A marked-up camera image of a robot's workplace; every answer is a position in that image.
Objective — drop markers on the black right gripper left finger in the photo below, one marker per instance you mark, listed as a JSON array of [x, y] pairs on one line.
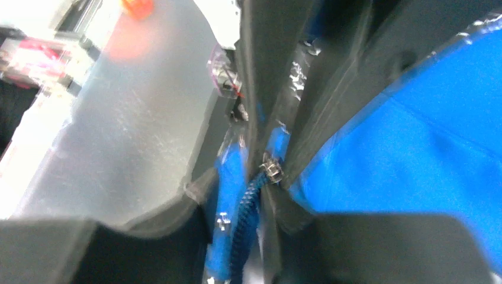
[[165, 245]]

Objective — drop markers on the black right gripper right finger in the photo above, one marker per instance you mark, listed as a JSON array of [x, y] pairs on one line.
[[301, 247]]

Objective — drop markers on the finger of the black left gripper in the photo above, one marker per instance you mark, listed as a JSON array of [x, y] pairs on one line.
[[360, 60], [269, 33]]

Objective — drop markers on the blue zip jacket white lining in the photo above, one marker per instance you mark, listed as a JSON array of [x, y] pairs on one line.
[[429, 144]]

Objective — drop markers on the orange labelled bottle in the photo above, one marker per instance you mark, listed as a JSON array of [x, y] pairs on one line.
[[138, 9]]

